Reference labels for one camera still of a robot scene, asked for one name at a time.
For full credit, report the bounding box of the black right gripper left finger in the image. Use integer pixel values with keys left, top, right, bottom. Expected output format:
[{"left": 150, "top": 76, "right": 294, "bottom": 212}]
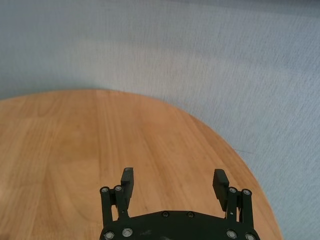
[{"left": 99, "top": 167, "right": 135, "bottom": 226}]

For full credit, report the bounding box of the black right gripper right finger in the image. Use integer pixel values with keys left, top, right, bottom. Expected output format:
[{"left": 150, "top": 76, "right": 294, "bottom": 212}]
[{"left": 212, "top": 169, "right": 255, "bottom": 226}]

